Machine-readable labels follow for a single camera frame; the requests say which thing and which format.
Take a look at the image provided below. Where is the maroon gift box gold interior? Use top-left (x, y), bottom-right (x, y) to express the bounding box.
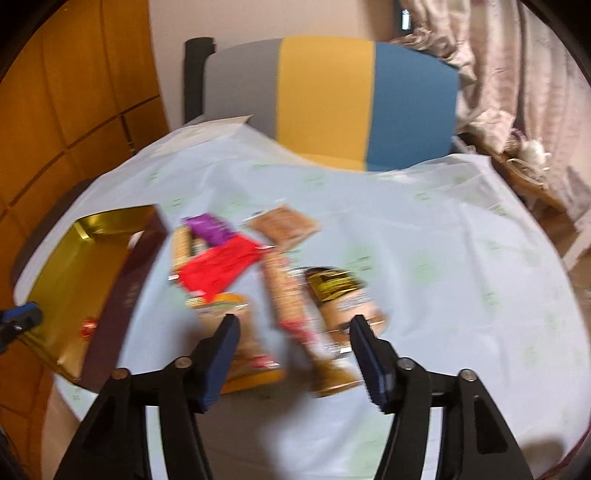
top-left (14, 205), bottom-right (168, 393)

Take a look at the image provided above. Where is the white patterned plate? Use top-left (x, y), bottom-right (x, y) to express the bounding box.
top-left (505, 158), bottom-right (542, 180)

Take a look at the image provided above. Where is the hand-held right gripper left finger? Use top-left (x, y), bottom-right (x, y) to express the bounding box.
top-left (53, 313), bottom-right (242, 480)

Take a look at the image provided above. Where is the grey yellow blue chair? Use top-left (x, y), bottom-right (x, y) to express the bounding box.
top-left (184, 36), bottom-right (461, 172)

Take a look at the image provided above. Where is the purple snack packet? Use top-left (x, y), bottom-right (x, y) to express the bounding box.
top-left (184, 213), bottom-right (237, 246)

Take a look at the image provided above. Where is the orange snack packet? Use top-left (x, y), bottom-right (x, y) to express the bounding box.
top-left (187, 293), bottom-right (284, 395)

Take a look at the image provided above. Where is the clear packet of brown cake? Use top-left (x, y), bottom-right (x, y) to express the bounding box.
top-left (245, 205), bottom-right (321, 252)

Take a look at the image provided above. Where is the pale tablecloth with green faces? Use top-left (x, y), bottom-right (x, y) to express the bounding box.
top-left (14, 115), bottom-right (583, 480)

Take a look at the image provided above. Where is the wooden wardrobe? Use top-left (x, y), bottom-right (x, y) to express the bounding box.
top-left (0, 0), bottom-right (171, 259)

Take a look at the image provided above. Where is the wooden side table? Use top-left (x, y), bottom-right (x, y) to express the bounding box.
top-left (457, 133), bottom-right (570, 214)

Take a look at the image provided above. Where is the beige biscuit packet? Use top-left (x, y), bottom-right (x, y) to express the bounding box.
top-left (170, 226), bottom-right (205, 278)

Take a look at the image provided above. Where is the white and gold stick packet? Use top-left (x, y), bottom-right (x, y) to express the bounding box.
top-left (262, 249), bottom-right (366, 398)

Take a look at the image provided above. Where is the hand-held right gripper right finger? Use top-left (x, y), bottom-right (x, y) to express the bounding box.
top-left (348, 315), bottom-right (536, 480)

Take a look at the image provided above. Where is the red snack packet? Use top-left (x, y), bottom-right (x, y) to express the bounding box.
top-left (178, 233), bottom-right (267, 298)

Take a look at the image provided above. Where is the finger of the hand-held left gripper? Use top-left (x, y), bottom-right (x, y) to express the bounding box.
top-left (0, 302), bottom-right (44, 352)

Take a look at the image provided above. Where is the patterned beige curtain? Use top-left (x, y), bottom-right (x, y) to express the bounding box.
top-left (392, 0), bottom-right (591, 222)

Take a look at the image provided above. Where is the dark gold snack packet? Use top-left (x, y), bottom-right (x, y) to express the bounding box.
top-left (302, 267), bottom-right (389, 357)

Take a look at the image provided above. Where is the white teapot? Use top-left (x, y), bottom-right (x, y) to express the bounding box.
top-left (519, 138), bottom-right (553, 165)

